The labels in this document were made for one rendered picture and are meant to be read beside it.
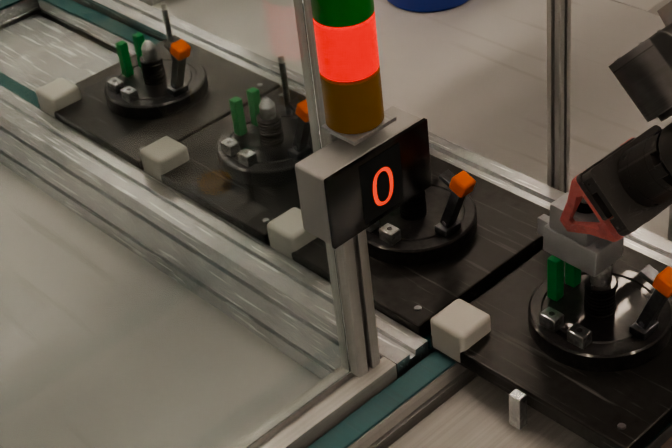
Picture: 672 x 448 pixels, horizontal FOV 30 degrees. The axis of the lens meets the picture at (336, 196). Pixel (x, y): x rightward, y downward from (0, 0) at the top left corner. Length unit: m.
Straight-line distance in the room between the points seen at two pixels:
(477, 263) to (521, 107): 0.51
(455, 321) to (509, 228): 0.19
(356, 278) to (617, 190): 0.25
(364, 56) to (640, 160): 0.26
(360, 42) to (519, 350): 0.40
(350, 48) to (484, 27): 1.05
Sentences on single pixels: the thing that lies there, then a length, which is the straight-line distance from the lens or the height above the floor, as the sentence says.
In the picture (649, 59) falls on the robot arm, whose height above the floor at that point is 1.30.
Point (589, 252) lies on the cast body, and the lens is 1.20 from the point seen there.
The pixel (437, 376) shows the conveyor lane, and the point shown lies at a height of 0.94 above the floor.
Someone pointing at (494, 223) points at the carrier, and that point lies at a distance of 1.42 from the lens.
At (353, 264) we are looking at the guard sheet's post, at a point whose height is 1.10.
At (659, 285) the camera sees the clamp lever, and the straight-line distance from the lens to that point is 1.19.
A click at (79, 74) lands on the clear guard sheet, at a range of 0.91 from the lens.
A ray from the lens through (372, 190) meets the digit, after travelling 1.07.
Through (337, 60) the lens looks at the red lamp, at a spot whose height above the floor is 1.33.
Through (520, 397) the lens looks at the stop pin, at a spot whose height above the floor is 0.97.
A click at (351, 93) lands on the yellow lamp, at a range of 1.02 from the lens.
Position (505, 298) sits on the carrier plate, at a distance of 1.31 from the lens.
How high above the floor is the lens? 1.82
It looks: 35 degrees down
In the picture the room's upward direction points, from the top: 7 degrees counter-clockwise
